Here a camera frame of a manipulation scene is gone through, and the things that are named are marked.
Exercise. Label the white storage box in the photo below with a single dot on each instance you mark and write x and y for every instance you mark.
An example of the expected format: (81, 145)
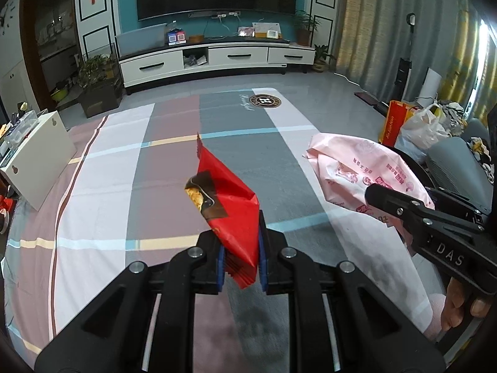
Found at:
(42, 159)

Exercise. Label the white television cabinet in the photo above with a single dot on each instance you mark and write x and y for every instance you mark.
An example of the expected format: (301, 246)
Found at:
(233, 58)

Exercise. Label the green basin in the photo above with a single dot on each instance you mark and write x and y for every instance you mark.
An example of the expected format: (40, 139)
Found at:
(59, 94)

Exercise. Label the black and white patterned cloth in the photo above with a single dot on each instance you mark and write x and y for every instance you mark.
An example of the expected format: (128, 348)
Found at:
(456, 118)

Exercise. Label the upright vacuum cleaner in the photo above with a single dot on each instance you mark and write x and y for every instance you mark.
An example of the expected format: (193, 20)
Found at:
(403, 74)

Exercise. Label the person's right hand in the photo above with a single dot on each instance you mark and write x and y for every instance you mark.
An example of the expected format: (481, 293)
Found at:
(452, 307)

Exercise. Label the pink plastic bag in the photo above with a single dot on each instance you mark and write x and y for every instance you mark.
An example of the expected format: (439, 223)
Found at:
(357, 167)

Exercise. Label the red and yellow paper bag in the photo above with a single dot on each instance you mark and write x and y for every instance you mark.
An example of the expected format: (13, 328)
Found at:
(392, 124)

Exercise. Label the potted plant in brown pot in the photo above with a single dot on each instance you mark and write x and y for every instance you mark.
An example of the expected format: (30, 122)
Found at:
(305, 27)

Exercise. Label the grey striped curtain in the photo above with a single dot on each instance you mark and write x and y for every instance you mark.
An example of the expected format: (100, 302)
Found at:
(388, 27)

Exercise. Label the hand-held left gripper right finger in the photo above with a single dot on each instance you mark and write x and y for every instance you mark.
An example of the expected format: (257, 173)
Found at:
(263, 268)

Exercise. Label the white power strip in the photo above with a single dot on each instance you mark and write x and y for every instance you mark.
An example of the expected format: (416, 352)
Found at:
(226, 15)

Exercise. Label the large plant in dark planter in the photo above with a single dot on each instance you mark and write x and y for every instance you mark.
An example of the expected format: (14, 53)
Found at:
(99, 93)

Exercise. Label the grey storage box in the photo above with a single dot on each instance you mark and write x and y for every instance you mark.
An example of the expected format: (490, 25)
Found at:
(139, 40)

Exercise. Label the small white digital display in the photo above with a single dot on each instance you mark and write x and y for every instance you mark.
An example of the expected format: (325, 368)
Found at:
(272, 34)

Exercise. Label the grey chair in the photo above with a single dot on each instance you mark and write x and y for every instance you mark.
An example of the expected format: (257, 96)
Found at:
(454, 167)

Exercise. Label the pink picture frame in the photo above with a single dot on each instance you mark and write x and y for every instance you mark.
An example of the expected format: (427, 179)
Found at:
(245, 32)

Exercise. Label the brown wooden box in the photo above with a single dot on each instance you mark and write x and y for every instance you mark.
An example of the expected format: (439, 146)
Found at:
(196, 39)

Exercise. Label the black trash bin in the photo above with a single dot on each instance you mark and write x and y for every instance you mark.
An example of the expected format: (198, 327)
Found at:
(417, 167)

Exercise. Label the red snack bag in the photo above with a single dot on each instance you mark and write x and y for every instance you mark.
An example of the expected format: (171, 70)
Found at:
(229, 209)

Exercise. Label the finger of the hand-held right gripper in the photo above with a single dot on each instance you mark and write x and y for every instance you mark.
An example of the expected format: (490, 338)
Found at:
(392, 202)
(458, 206)

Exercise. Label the white and yellow card box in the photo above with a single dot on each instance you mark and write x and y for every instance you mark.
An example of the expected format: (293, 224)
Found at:
(264, 26)

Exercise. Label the white plastic shopping bag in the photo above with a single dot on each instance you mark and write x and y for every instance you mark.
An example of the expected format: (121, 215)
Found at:
(421, 132)

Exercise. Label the white leaning board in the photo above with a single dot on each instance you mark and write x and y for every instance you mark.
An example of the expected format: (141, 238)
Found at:
(430, 85)

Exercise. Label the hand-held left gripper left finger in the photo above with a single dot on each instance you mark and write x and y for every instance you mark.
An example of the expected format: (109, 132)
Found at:
(221, 268)

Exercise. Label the clear plastic organiser box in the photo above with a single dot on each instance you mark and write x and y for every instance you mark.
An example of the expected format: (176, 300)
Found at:
(19, 130)

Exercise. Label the small potted plant on floor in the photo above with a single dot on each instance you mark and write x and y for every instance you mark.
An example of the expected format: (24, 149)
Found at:
(321, 60)

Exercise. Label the dark floor mat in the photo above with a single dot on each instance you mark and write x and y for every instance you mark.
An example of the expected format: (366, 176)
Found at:
(369, 103)

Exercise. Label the checked tablecloth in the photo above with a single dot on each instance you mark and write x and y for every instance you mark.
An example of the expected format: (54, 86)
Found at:
(136, 186)

